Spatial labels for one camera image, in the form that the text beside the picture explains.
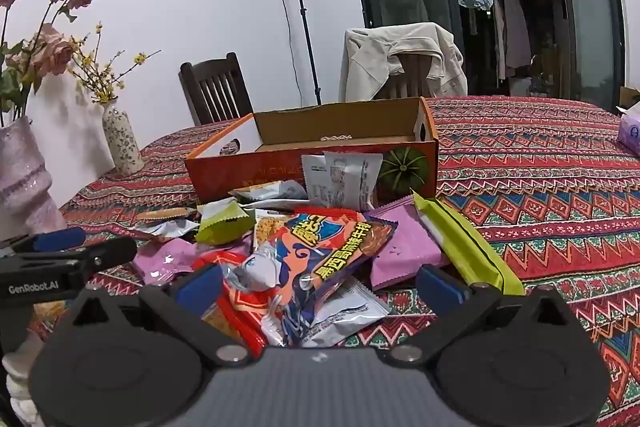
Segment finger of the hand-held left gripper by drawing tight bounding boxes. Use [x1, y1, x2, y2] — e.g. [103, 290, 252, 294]
[0, 227, 89, 258]
[74, 236, 139, 284]

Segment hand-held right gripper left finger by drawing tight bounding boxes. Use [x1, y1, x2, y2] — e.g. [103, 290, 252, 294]
[65, 263, 251, 367]

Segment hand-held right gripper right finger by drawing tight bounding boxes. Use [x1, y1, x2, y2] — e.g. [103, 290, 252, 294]
[389, 263, 576, 364]

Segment long green snack packet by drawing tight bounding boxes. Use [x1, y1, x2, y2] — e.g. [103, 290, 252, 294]
[411, 191, 526, 297]

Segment red snack packet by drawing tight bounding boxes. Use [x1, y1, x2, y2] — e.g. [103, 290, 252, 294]
[192, 249, 268, 358]

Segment large pink snack packet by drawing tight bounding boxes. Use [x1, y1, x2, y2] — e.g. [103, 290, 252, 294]
[370, 197, 451, 292]

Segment small green snack packet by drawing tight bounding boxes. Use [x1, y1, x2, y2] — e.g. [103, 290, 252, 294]
[194, 198, 256, 245]

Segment cartoon print snack packet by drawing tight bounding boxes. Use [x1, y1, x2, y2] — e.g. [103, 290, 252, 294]
[223, 207, 399, 348]

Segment orange cardboard box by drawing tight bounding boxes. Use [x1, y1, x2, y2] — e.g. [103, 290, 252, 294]
[184, 96, 440, 208]

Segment grey white snack packet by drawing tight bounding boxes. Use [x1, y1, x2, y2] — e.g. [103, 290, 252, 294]
[301, 151, 383, 212]

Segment person's left hand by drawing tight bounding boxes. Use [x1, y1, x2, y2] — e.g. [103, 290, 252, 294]
[1, 340, 48, 418]

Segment small pink snack packet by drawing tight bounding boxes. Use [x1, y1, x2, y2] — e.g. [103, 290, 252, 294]
[132, 238, 201, 286]

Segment white food picture snack packet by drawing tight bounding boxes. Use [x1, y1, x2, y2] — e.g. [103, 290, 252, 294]
[254, 216, 301, 255]

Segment floral ceramic vase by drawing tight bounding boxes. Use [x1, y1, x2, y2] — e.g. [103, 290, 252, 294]
[102, 99, 146, 175]

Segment silver yellow snack packet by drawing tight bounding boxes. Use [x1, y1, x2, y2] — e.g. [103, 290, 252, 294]
[229, 179, 308, 208]

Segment yellow flower branches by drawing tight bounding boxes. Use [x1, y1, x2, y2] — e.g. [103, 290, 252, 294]
[70, 22, 162, 105]

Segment pink rose bouquet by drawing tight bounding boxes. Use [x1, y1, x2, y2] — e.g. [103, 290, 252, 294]
[0, 0, 99, 128]

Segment dark wooden chair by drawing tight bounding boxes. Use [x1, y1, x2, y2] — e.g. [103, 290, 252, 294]
[178, 52, 254, 126]

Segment brown wooden chair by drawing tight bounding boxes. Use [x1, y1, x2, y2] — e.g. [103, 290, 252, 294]
[377, 54, 433, 100]

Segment purple tissue pack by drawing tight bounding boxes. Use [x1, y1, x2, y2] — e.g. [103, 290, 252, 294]
[616, 102, 640, 158]

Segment beige jacket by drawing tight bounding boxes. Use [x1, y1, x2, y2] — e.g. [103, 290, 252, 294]
[339, 23, 468, 102]

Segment mauve hanging garment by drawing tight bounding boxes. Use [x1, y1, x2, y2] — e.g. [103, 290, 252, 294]
[502, 0, 532, 78]

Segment black power cable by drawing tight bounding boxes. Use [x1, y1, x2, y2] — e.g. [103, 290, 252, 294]
[267, 0, 303, 105]

